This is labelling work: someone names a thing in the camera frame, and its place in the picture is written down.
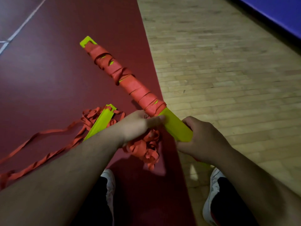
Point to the black trouser leg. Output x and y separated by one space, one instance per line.
94 204
232 207

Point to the black right trouser leg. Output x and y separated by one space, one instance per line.
232 207

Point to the person's left forearm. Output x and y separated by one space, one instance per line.
56 183

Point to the white left shoe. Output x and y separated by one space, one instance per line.
110 183

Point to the black left trouser leg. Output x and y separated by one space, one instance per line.
94 204

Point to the person's right hand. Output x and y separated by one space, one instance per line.
207 141

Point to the person's right forearm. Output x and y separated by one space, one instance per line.
265 193

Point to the white right shoe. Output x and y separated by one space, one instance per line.
211 190

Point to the person's left hand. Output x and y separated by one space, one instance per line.
136 125

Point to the white shoe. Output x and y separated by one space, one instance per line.
110 183
211 190

